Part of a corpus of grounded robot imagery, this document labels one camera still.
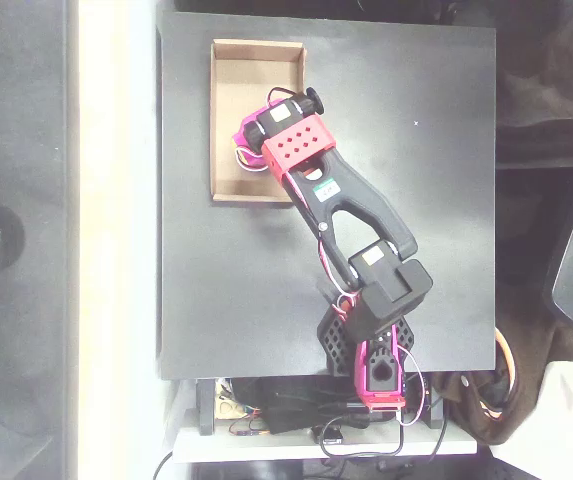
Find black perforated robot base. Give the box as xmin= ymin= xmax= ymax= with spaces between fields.
xmin=316 ymin=302 xmax=416 ymax=377

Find open cardboard box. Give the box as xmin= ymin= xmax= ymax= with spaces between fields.
xmin=209 ymin=38 xmax=308 ymax=205

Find black table clamp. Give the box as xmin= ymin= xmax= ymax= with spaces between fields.
xmin=196 ymin=378 xmax=216 ymax=437

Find black power adapter bundle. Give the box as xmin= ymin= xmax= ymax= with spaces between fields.
xmin=259 ymin=378 xmax=371 ymax=434

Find white shelf board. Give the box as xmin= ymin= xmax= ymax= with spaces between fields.
xmin=172 ymin=423 xmax=478 ymax=464

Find brown jacket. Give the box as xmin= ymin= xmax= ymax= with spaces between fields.
xmin=440 ymin=324 xmax=550 ymax=447

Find small wired circuit board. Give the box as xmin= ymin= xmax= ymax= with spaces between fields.
xmin=214 ymin=378 xmax=263 ymax=422

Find black cable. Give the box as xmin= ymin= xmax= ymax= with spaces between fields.
xmin=152 ymin=450 xmax=175 ymax=480

